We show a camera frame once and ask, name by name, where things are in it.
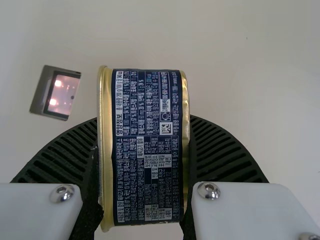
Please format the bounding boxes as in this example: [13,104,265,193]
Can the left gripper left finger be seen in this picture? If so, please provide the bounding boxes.
[0,117,105,240]

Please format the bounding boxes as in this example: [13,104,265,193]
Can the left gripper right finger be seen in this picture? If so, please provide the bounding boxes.
[178,113,320,240]

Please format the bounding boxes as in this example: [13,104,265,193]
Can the rectangular gold tin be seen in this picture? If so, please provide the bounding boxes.
[96,65,192,232]

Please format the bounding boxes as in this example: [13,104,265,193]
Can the small square scanner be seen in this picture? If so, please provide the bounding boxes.
[29,64,82,122]

